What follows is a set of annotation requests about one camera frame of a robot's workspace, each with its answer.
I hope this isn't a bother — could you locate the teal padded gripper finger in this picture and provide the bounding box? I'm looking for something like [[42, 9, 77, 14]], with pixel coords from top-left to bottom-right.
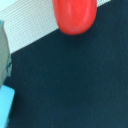
[[0, 21, 12, 87]]

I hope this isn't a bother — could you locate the red toy tomato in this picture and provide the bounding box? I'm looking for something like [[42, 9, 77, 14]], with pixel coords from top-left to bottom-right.
[[52, 0, 97, 35]]

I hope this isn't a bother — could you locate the light blue toy carton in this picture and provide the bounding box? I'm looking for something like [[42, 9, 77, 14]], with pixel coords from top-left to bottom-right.
[[0, 85, 15, 128]]

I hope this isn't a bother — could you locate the beige woven placemat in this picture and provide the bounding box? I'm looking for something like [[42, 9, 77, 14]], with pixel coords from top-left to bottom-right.
[[0, 0, 113, 55]]

